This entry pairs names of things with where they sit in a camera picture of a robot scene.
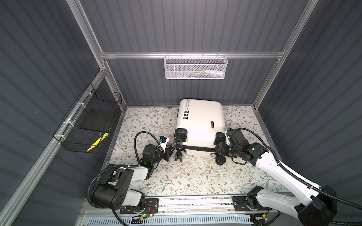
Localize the black carry-on suitcase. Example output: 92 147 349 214
174 99 226 165

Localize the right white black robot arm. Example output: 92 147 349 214
214 128 362 226

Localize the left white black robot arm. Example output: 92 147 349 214
86 136 174 226

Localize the yellow black striped item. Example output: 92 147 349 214
87 133 109 152

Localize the white perforated vent panel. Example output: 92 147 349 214
86 214 252 226

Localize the white tube in basket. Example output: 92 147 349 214
203 70 224 77

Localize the black flat pad in basket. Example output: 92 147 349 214
80 109 115 132

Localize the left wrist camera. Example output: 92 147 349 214
159 136 169 152

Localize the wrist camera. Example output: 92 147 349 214
159 136 169 152
226 129 249 149

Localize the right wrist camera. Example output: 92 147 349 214
226 129 249 149

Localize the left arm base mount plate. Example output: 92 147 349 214
119 198 159 215

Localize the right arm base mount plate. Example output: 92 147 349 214
232 195 272 211

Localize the aluminium front rail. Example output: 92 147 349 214
81 193 309 217

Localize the white wire mesh basket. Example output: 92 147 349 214
163 54 228 80

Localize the black wire mesh basket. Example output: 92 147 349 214
53 84 122 154

